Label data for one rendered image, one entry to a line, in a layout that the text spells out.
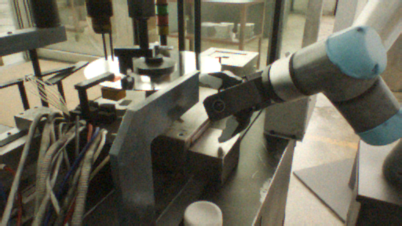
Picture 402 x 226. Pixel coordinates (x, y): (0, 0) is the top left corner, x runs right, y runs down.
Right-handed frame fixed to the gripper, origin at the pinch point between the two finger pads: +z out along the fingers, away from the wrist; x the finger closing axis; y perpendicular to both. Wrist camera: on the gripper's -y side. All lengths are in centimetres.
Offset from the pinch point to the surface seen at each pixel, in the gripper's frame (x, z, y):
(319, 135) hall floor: -47, 84, 169
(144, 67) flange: 14.8, 9.8, -4.2
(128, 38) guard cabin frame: 41, 61, 26
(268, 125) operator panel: -9.7, 4.1, 23.4
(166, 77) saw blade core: 10.2, 4.4, -3.2
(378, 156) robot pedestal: -25.4, -15.2, 34.3
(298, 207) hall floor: -66, 59, 87
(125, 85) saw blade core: 10.7, 5.6, -12.8
